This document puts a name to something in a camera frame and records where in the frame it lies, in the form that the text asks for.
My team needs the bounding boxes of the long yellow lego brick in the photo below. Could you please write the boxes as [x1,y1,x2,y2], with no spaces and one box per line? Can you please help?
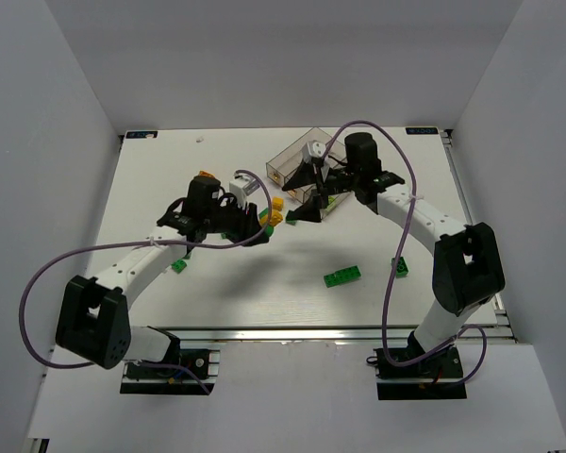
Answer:
[259,210,283,227]

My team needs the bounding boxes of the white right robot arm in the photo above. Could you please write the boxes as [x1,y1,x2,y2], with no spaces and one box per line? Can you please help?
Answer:
[283,132,505,368]

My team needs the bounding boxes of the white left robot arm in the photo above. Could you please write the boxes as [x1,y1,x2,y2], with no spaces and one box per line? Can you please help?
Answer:
[56,170,269,369]

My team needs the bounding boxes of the clear three-compartment container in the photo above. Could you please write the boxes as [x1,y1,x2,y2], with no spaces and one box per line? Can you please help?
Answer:
[264,126,355,222]

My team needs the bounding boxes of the small yellow lego brick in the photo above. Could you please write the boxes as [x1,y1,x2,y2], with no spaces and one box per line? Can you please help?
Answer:
[272,197,284,211]

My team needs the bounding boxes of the long green lego plate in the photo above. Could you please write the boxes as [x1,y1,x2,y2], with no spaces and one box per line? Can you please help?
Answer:
[324,265,361,288]

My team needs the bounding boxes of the blue label left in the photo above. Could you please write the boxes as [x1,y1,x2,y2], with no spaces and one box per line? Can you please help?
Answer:
[125,130,158,140]

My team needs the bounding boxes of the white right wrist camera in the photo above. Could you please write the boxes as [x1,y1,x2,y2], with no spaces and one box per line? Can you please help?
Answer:
[301,140,326,163]

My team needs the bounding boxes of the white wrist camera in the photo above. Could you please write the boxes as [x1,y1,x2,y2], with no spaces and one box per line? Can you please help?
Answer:
[228,171,259,208]
[301,140,326,163]

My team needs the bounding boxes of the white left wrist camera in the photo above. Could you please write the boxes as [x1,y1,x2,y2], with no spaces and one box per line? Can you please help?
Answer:
[228,171,259,208]

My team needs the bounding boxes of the aluminium rail front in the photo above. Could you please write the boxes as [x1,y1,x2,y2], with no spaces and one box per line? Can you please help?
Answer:
[169,326,515,342]

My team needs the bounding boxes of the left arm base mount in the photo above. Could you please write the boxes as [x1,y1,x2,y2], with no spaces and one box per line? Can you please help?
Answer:
[120,348,221,396]

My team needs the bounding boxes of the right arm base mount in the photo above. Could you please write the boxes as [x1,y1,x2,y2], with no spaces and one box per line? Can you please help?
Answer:
[366,346,467,401]

